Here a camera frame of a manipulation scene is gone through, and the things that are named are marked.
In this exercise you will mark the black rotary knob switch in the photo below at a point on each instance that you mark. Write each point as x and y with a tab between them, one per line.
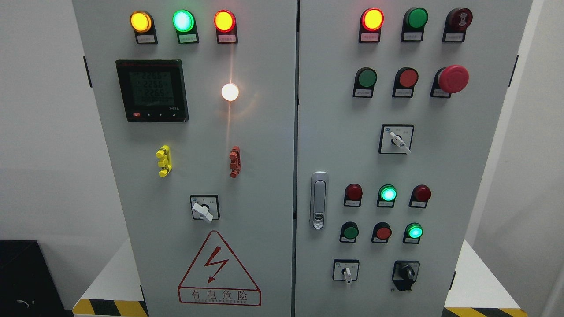
404	274

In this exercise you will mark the grey electrical cabinet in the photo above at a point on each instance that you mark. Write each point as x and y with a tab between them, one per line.
294	65

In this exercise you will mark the red terminal connector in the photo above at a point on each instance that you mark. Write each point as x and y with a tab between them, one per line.
235	161

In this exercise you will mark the dark red indicator left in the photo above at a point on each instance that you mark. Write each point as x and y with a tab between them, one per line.
352	195

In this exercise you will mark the dark red indicator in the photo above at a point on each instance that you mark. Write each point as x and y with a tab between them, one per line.
421	194
352	195

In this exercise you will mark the white indicator light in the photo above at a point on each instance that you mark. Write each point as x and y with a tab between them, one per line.
229	92

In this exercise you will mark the green push button lower row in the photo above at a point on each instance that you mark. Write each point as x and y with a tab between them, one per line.
349	232

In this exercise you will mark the lit green indicator middle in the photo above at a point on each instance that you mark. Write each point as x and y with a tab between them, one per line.
386	196

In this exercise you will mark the green push button second row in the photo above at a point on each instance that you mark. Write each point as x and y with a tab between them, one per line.
364	83

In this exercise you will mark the yellow terminal connector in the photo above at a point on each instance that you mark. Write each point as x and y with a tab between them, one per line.
164	160

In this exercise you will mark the red push button lower row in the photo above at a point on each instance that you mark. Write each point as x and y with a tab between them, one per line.
381	232

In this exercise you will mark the red electric hazard warning sticker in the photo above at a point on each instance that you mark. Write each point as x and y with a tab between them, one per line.
217	277

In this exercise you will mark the dark red indicator right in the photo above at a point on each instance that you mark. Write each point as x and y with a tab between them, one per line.
421	194

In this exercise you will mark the black digital power meter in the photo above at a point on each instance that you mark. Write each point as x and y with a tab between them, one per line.
153	90

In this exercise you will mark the red push button second row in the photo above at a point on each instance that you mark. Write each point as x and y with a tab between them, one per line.
404	83

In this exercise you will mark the red-orange indicator light top left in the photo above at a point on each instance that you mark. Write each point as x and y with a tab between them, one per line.
226	27

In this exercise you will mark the lit green button lower row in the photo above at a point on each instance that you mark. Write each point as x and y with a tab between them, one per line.
413	232

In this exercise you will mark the red lit indicator right door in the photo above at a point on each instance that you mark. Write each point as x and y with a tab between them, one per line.
370	25

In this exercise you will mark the green indicator light top left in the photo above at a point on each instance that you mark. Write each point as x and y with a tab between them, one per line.
185	26

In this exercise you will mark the red emergency stop mushroom button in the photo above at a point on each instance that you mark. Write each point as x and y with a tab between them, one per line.
449	80

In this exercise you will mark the green push button top right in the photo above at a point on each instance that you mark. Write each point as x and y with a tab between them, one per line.
414	22

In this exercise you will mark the yellow indicator light top left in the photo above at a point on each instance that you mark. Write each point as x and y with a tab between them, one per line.
144	28

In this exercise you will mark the dark red buzzer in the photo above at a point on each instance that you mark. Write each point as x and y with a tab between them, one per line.
456	24

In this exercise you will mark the black box lower left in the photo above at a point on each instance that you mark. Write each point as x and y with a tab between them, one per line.
26	285

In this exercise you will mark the silver door lock handle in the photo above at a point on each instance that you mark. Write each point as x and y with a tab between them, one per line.
319	183

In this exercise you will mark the white selector switch left door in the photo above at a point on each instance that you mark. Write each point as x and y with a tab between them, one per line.
205	207

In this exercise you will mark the white selector switch upper right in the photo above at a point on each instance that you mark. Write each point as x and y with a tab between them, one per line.
396	139

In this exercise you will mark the white selector switch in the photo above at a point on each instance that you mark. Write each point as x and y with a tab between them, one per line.
396	139
346	270

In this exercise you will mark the white selector switch lower right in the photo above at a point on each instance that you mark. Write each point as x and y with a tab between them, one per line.
346	270

